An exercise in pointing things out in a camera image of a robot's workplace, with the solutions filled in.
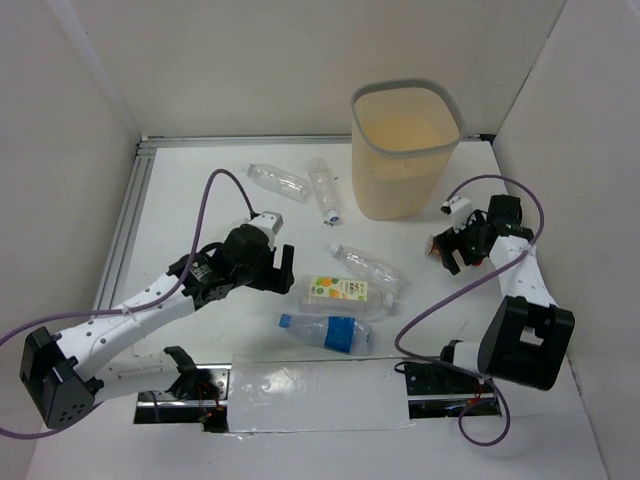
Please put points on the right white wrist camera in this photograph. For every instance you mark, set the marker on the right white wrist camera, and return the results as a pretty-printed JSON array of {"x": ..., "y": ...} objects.
[{"x": 458, "y": 210}]

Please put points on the aluminium frame rail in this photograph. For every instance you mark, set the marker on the aluminium frame rail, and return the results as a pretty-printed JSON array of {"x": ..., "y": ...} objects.
[{"x": 182, "y": 185}]

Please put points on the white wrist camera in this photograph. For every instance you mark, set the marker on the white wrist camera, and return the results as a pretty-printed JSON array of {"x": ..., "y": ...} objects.
[
  {"x": 458, "y": 210},
  {"x": 268, "y": 222}
]

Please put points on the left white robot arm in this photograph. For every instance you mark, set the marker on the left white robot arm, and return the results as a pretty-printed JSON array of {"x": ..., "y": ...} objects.
[{"x": 68, "y": 373}]

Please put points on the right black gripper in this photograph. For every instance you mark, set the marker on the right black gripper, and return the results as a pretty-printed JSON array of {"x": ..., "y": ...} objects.
[{"x": 452, "y": 240}]

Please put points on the clear bottle orange fruit label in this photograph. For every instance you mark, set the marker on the clear bottle orange fruit label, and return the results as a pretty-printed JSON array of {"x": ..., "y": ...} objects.
[{"x": 342, "y": 296}]

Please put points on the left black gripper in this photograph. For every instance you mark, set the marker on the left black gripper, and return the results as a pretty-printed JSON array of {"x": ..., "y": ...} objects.
[{"x": 276, "y": 273}]

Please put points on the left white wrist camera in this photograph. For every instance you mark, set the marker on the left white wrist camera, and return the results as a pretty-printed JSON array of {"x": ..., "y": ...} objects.
[{"x": 268, "y": 222}]

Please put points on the clear bottle blue-white cap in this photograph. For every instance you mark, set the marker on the clear bottle blue-white cap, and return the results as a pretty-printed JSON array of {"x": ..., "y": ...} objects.
[{"x": 323, "y": 188}]

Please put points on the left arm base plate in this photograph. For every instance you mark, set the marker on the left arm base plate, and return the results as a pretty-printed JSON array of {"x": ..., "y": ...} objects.
[{"x": 205, "y": 404}]

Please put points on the crushed clear bottle white cap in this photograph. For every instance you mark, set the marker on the crushed clear bottle white cap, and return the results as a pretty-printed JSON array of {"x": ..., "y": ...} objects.
[{"x": 367, "y": 267}]

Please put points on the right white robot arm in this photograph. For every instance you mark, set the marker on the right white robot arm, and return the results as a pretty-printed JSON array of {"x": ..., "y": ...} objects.
[{"x": 527, "y": 339}]

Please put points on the beige plastic bin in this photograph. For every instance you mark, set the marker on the beige plastic bin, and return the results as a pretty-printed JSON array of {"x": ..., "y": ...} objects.
[{"x": 403, "y": 134}]

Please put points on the blue label blue cap bottle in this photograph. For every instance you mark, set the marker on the blue label blue cap bottle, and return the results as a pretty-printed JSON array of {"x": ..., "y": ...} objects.
[{"x": 340, "y": 334}]

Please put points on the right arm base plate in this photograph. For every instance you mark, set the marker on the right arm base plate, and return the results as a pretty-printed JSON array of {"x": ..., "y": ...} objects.
[{"x": 437, "y": 392}]

